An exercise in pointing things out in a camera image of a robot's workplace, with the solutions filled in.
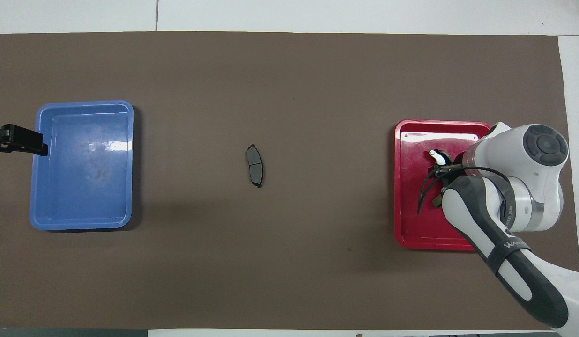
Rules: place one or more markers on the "curved brake shoe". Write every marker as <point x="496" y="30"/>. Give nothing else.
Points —
<point x="439" y="157"/>

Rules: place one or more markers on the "red plastic tray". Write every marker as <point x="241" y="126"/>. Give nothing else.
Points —
<point x="411" y="220"/>

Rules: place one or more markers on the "dark brake pad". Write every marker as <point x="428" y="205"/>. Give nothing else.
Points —
<point x="256" y="171"/>

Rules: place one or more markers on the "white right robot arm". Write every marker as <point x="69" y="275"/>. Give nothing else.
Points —
<point x="528" y="187"/>

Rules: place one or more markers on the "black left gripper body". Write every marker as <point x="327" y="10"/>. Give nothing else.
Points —
<point x="15" y="140"/>

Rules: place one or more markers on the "brown table mat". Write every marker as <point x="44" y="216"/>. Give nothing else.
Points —
<point x="270" y="257"/>

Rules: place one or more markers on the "blue plastic tray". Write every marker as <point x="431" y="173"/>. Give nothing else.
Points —
<point x="83" y="196"/>

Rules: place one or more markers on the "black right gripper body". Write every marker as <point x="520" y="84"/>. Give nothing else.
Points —
<point x="453" y="164"/>

